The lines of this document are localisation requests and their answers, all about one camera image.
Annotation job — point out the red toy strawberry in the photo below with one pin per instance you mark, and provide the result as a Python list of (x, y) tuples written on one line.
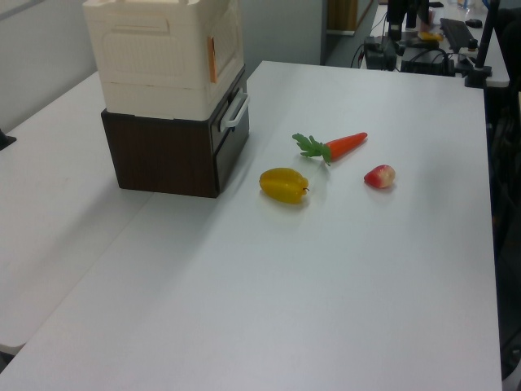
[(379, 177)]

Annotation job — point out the cream plastic cabinet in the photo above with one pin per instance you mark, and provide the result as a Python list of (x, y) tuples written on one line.
[(146, 61)]

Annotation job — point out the orange toy carrot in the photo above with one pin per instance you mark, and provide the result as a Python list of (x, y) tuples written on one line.
[(346, 144)]

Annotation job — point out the black table mount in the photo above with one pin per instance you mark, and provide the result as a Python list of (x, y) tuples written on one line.
[(6, 140)]

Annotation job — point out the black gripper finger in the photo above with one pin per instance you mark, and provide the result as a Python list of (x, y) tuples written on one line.
[(401, 32), (393, 32)]

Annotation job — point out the black equipment box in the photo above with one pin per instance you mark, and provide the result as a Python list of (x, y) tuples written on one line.
[(427, 61)]

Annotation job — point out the dark brown drawer box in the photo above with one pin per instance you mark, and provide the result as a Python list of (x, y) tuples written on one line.
[(158, 155)]

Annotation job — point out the yellow toy starfruit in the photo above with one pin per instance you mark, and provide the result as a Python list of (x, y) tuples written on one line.
[(283, 186)]

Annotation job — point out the black electronic device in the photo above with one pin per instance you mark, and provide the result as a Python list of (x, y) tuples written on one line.
[(379, 53)]

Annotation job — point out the small yellow object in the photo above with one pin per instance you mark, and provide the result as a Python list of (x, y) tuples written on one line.
[(429, 36)]

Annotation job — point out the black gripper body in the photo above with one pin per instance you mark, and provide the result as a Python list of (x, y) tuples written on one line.
[(397, 12)]

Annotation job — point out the black keyboard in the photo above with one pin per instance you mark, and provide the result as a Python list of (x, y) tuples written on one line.
[(456, 34)]

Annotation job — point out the black pole clamp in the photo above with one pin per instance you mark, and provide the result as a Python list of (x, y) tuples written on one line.
[(478, 76)]

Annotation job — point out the black camera pole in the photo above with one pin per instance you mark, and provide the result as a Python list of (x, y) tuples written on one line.
[(487, 32)]

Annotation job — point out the cream cabinet door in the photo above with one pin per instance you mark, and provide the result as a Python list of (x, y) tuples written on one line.
[(228, 36)]

